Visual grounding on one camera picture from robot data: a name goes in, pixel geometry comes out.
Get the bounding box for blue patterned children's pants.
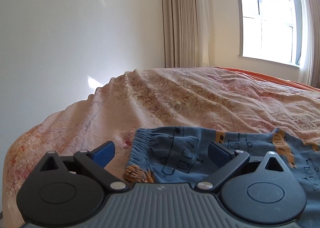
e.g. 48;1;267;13
124;126;319;227

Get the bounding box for pink floral bed quilt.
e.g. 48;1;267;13
2;67;319;227

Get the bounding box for orange bed sheet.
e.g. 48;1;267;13
213;66;319;92

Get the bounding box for bright window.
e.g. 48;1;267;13
238;0;303;66

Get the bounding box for beige left curtain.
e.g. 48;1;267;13
162;0;210;68

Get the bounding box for beige curtain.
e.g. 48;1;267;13
162;0;210;68
298;0;320;88

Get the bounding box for beige right curtain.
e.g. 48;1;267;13
298;0;320;88

